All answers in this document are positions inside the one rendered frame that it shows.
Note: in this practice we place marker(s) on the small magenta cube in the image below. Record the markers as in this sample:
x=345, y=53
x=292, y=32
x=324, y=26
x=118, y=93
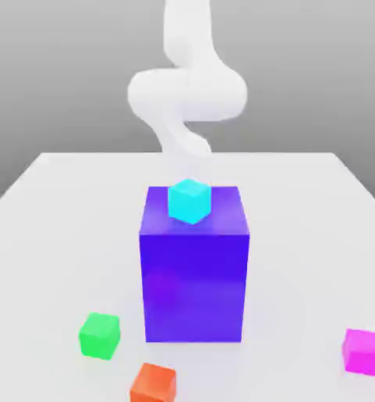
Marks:
x=361, y=353

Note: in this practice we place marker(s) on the small cyan cube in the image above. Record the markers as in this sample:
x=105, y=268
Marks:
x=189, y=202

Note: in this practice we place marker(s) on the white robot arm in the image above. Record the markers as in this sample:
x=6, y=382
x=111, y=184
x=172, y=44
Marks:
x=187, y=94

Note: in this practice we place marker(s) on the small orange cube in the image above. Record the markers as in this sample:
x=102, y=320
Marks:
x=153, y=384

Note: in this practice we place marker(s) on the large purple box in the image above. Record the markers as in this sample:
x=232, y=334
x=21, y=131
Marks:
x=193, y=282

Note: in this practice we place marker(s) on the small green cube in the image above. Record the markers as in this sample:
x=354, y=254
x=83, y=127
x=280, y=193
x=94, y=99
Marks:
x=99, y=336

